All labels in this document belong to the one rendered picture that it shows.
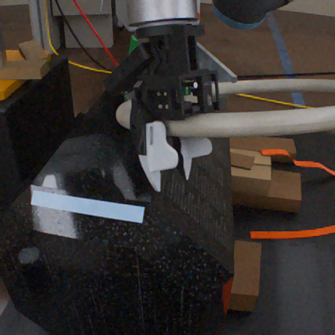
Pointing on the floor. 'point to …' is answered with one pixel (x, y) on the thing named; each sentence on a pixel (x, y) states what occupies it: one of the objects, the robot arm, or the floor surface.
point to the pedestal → (33, 123)
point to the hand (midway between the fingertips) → (167, 175)
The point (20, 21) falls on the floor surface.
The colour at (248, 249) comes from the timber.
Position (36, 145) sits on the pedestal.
